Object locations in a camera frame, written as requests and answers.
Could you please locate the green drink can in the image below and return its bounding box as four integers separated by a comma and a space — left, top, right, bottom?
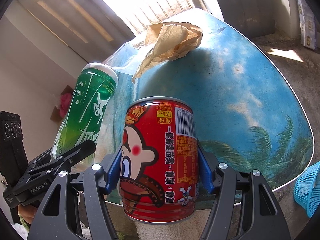
51, 63, 118, 159

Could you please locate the red cartoon drink can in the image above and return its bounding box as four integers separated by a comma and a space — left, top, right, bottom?
119, 96, 199, 224

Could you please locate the brown paper bag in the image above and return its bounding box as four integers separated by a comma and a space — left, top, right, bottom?
132, 22, 203, 82

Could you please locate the left hand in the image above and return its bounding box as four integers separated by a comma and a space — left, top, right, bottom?
17, 205, 37, 224

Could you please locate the cardboard box with pink bag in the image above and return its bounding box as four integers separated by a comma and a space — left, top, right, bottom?
50, 85, 74, 124

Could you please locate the blue plastic basket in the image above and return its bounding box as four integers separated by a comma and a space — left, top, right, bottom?
293, 162, 320, 218

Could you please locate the curtain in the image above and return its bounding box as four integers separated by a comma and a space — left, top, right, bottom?
18, 0, 134, 62

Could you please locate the white printed box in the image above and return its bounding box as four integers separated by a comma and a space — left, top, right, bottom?
297, 0, 317, 50

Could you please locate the grey side cabinet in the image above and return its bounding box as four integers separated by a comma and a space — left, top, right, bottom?
203, 0, 276, 38

